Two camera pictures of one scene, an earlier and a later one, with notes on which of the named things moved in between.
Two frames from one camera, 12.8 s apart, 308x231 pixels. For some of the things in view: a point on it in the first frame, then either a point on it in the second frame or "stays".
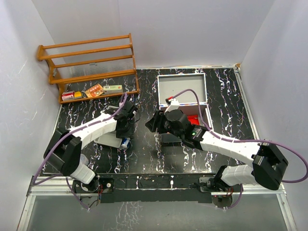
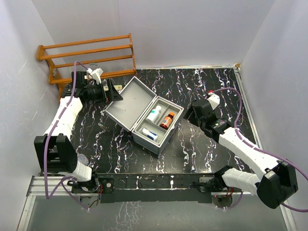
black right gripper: x=157 y=121 -> x=189 y=115
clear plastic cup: x=83 y=159 stays
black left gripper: x=128 y=134 -> x=112 y=95
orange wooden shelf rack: x=91 y=69 stays
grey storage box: x=190 y=90 -> x=152 y=119
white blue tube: x=125 y=142 -> x=150 y=134
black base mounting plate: x=149 y=188 stays
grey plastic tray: x=109 y=139 -> x=160 y=122
